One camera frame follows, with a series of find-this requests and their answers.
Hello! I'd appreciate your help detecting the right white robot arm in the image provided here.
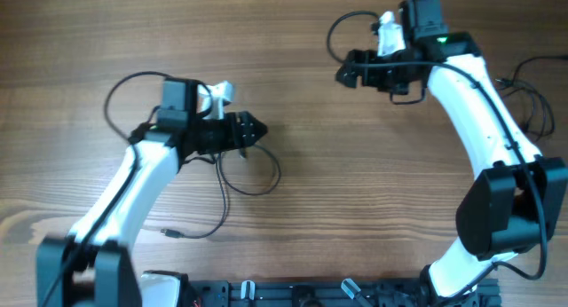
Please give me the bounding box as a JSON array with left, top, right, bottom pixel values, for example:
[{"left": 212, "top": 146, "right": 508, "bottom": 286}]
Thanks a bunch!
[{"left": 335, "top": 0, "right": 567, "bottom": 306}]

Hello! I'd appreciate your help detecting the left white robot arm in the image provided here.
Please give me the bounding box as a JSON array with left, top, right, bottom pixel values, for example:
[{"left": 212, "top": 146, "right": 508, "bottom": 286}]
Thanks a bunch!
[{"left": 36, "top": 75, "right": 268, "bottom": 306}]

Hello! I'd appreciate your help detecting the thin black cable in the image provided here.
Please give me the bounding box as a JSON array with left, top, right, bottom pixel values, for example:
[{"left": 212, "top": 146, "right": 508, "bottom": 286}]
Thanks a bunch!
[{"left": 494, "top": 53, "right": 568, "bottom": 142}]

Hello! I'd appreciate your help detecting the black USB cable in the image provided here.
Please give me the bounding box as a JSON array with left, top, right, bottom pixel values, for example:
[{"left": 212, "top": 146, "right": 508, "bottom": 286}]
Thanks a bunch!
[{"left": 160, "top": 143, "right": 282, "bottom": 240}]

